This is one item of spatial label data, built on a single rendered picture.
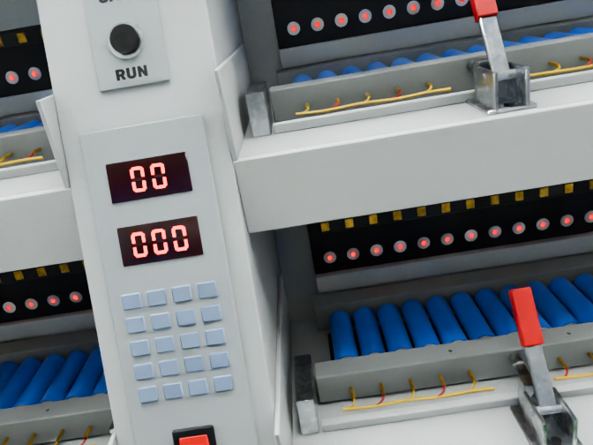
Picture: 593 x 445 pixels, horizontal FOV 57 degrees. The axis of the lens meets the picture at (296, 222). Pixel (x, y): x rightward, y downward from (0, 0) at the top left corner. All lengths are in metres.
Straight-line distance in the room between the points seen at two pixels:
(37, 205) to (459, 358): 0.29
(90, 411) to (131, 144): 0.20
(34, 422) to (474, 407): 0.30
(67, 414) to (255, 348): 0.17
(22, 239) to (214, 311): 0.12
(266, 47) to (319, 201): 0.24
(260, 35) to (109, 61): 0.22
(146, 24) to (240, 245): 0.13
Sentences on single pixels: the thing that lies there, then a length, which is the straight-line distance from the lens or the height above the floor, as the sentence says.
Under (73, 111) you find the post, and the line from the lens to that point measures 0.34.
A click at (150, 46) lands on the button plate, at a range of 0.33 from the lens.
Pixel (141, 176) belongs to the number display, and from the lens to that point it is 0.32.
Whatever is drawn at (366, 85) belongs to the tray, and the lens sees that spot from 0.38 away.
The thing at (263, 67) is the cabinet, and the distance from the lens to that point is 0.52.
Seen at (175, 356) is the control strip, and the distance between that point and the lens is 0.33.
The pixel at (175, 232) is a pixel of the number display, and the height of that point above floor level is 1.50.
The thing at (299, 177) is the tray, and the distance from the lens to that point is 0.31.
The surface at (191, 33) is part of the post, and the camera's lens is 0.33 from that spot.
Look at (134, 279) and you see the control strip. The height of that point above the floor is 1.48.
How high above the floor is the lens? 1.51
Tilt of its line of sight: 3 degrees down
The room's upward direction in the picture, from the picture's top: 9 degrees counter-clockwise
